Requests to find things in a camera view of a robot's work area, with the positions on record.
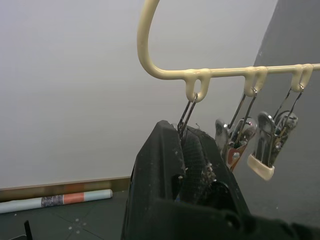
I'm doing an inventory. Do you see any cream wire clip hanger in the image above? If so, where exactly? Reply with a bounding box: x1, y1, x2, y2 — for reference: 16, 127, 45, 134
136, 0, 320, 98

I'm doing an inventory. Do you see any black upright bracket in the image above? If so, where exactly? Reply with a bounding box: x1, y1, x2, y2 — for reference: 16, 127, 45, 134
9, 220, 34, 240

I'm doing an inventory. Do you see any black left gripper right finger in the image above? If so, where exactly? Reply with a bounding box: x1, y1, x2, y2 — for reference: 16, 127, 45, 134
179, 125, 251, 216

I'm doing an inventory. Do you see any wooden baseboard strip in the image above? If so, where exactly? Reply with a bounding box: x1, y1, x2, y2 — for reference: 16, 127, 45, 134
0, 175, 131, 198

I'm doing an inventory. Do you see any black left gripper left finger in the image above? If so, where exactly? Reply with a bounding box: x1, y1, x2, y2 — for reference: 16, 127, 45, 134
121, 119, 188, 240

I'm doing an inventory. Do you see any rolled pale printed mat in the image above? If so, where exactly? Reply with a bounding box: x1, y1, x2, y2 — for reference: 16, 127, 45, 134
0, 188, 114, 214

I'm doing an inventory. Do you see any metal clip with cream tips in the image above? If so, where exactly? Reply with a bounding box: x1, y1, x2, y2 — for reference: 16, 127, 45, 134
176, 92, 200, 141
214, 86, 259, 174
246, 83, 299, 182

